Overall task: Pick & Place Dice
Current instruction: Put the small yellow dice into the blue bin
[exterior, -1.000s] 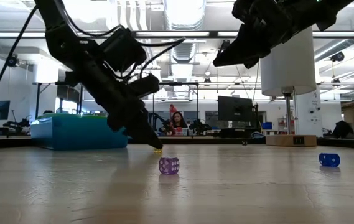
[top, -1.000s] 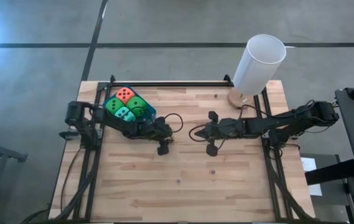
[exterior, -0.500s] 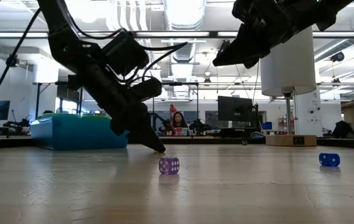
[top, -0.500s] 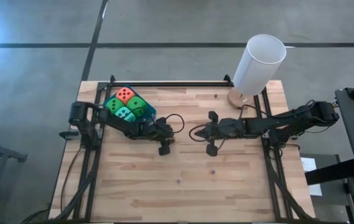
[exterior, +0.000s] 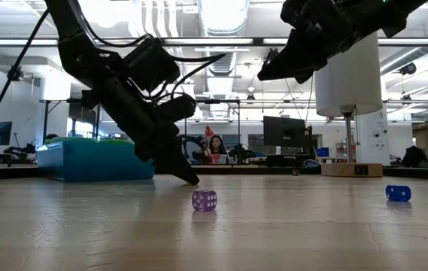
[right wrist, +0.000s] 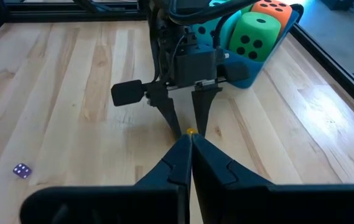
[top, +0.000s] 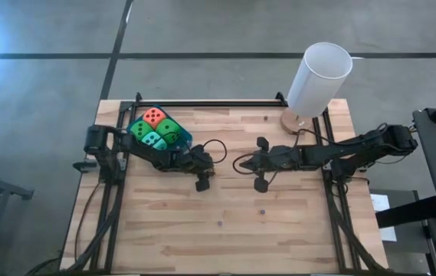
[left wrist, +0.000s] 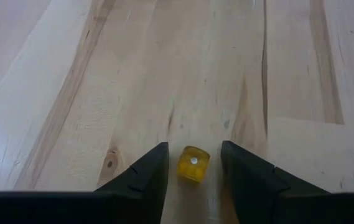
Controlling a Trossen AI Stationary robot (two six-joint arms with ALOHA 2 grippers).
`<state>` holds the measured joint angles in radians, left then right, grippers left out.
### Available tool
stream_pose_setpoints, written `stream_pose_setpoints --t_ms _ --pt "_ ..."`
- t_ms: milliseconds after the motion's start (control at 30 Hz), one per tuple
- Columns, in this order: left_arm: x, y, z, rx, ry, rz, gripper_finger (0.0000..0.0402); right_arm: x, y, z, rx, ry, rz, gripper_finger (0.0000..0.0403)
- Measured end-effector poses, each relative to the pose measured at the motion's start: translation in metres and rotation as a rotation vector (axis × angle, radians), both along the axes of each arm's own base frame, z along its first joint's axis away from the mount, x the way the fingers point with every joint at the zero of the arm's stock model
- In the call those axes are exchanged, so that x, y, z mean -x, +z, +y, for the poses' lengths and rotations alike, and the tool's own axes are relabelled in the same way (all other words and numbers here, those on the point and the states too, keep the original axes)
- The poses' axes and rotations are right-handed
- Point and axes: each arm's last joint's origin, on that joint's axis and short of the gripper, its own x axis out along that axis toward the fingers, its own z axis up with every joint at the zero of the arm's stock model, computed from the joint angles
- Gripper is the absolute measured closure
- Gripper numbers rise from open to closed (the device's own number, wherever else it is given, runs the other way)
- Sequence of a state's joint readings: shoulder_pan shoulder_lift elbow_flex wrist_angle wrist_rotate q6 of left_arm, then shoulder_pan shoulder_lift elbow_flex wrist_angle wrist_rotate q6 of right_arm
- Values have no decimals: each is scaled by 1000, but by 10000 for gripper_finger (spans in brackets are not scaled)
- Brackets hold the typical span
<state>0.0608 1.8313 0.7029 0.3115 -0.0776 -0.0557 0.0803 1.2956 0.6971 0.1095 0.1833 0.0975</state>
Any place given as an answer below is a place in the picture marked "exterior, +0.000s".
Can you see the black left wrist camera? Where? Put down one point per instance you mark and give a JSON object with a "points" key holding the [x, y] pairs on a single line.
{"points": [[151, 64]]}

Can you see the black background rig frame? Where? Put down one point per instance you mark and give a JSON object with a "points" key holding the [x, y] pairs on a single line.
{"points": [[238, 120], [74, 100]]}

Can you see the person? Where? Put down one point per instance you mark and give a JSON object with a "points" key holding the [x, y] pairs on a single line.
{"points": [[51, 136], [217, 148]]}

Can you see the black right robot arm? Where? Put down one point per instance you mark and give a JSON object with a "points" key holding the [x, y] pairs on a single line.
{"points": [[405, 15]]}

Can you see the red background object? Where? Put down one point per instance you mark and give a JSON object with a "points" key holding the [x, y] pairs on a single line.
{"points": [[209, 131]]}

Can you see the small blue die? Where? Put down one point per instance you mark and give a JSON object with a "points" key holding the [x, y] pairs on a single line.
{"points": [[398, 193]]}

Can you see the blue plastic bin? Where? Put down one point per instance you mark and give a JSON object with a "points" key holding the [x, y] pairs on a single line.
{"points": [[85, 165]]}

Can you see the black ceiling spotlight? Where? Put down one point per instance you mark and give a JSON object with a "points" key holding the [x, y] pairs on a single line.
{"points": [[408, 68], [15, 73]]}

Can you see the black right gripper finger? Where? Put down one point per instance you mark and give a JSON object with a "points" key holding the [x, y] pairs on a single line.
{"points": [[296, 56]]}

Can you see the black background robot arm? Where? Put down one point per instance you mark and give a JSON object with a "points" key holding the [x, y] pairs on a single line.
{"points": [[243, 154], [20, 150]]}

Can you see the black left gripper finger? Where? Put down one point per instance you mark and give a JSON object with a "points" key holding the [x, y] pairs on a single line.
{"points": [[164, 154]]}

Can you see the black hanging camera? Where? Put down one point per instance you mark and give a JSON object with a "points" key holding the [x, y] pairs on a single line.
{"points": [[272, 54]]}

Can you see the small black die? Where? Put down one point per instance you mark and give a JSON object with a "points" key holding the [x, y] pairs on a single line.
{"points": [[295, 172]]}

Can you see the black computer monitor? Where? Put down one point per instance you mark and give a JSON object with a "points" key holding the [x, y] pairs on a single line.
{"points": [[283, 130]]}

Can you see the black office chair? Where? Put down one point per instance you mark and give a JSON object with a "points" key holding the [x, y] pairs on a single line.
{"points": [[414, 158]]}

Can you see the small purple die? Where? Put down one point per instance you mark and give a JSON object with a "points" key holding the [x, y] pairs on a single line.
{"points": [[204, 200]]}

